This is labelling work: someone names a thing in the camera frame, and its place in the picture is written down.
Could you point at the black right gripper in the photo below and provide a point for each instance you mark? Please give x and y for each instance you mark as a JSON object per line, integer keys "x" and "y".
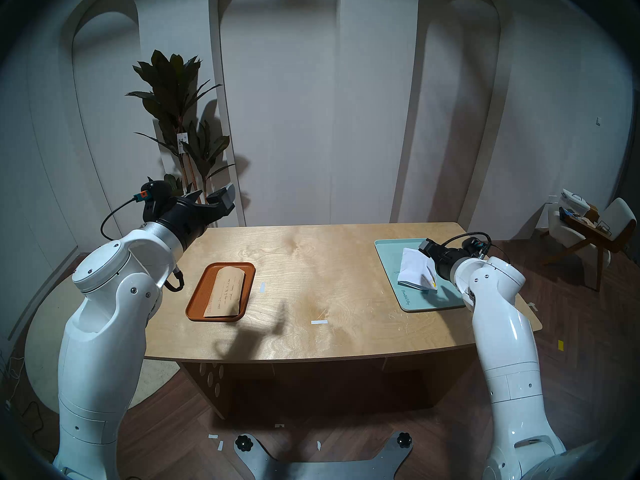
{"x": 447, "y": 261}

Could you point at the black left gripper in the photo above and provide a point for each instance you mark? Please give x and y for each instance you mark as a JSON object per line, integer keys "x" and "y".
{"x": 192, "y": 220}

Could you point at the white paper envelope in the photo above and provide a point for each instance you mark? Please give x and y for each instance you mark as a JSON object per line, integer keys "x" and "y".
{"x": 412, "y": 269}

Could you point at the brown paper envelope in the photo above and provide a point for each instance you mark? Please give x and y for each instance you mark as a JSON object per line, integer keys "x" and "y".
{"x": 225, "y": 291}

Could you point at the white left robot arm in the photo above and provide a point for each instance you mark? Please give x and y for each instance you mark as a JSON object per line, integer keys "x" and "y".
{"x": 105, "y": 334}

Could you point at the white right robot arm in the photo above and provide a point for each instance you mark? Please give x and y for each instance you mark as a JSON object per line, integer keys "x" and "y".
{"x": 505, "y": 334}

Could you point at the teal printed tray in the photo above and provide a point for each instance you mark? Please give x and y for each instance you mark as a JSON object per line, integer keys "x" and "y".
{"x": 390, "y": 259}

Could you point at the orange wooden tray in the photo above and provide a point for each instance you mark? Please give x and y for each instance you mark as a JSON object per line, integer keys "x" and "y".
{"x": 197, "y": 304}

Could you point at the white plant tag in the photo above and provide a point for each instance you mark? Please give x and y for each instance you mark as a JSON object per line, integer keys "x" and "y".
{"x": 183, "y": 143}

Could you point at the tall green potted plant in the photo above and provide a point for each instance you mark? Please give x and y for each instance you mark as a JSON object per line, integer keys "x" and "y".
{"x": 172, "y": 89}

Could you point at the light wooden table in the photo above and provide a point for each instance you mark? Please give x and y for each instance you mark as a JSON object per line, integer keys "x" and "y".
{"x": 310, "y": 254}

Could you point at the dark blue flat item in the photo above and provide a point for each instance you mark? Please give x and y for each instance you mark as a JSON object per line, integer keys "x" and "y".
{"x": 567, "y": 213}

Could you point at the white storage box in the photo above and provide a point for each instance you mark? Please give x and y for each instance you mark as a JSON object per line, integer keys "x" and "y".
{"x": 575, "y": 200}

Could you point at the black base knob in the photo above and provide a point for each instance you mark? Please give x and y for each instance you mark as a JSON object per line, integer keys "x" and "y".
{"x": 244, "y": 442}
{"x": 403, "y": 439}

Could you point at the cream wooden armchair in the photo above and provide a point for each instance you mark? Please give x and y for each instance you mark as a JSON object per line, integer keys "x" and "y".
{"x": 617, "y": 216}

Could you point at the round beige rug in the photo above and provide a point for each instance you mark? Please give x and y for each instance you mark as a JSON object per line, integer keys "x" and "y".
{"x": 50, "y": 334}

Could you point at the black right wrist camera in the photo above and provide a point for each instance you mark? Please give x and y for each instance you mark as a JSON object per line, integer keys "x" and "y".
{"x": 475, "y": 246}

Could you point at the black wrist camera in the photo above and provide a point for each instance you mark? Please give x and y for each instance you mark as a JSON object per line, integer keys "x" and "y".
{"x": 157, "y": 198}
{"x": 475, "y": 246}

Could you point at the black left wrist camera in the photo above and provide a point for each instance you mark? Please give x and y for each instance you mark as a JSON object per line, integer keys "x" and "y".
{"x": 157, "y": 198}

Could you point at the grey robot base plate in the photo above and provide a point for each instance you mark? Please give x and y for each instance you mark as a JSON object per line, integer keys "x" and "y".
{"x": 300, "y": 471}

